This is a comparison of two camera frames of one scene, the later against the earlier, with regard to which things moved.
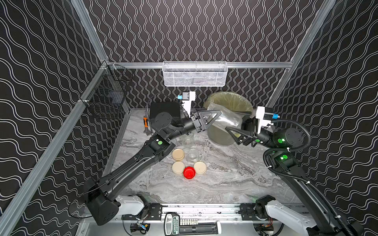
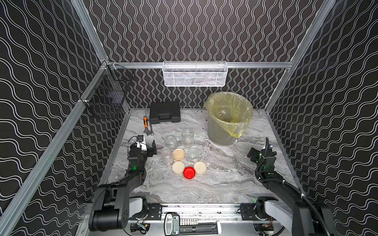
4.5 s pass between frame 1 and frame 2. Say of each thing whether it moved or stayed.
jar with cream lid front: stayed
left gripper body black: moved
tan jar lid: stayed
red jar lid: stayed
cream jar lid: stayed
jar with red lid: moved
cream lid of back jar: stayed
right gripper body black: moved
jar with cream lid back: stayed
